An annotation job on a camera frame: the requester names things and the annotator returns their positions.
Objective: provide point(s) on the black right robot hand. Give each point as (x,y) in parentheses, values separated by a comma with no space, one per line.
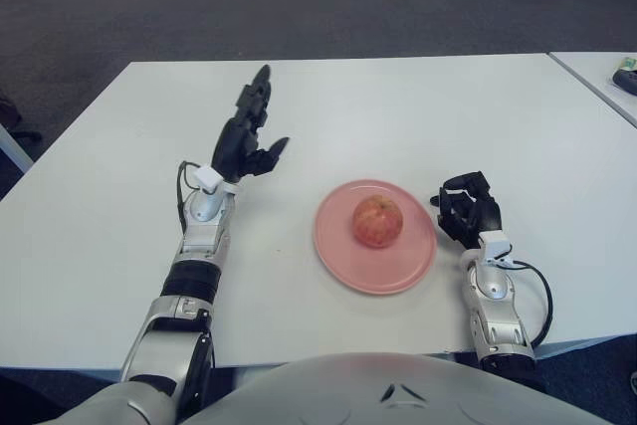
(473,211)

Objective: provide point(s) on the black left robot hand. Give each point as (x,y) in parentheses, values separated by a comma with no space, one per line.
(234,146)

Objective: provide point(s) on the dark chair base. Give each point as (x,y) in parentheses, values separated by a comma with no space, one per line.
(10,116)

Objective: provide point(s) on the green yellow packet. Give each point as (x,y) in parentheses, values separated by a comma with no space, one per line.
(629,63)

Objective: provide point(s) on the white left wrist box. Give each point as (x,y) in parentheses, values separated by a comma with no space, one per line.
(208,178)

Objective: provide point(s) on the grey robot torso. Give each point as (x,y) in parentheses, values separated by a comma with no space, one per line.
(348,395)

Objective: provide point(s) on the black caster wheel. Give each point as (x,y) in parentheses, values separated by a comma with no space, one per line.
(634,382)

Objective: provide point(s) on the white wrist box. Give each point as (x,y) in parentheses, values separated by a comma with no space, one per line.
(208,178)
(493,245)

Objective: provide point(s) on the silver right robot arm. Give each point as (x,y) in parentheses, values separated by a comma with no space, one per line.
(490,315)

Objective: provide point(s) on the black handheld controller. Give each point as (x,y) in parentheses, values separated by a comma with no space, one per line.
(626,81)

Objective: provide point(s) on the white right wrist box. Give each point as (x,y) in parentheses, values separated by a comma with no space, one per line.
(493,245)

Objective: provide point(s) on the red apple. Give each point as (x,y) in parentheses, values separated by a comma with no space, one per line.
(378,221)

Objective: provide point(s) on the pink round plate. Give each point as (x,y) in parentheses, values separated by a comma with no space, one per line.
(348,266)

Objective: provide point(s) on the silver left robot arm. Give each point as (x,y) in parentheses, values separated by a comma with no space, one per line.
(199,226)

